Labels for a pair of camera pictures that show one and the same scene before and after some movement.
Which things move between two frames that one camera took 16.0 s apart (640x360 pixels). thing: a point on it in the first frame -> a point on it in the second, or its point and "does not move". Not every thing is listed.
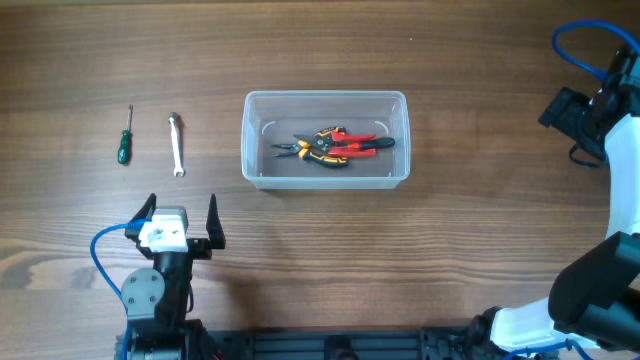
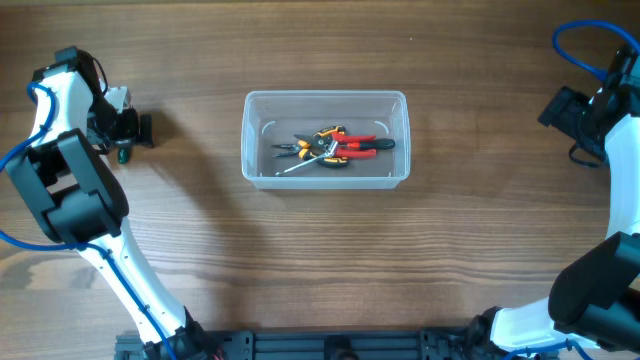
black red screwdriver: (380, 142) does not move
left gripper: (202, 247) -> (131, 131)
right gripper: (561, 114) does not move
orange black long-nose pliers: (301, 148) does not move
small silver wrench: (178, 167) -> (330, 153)
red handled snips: (325, 141) does not move
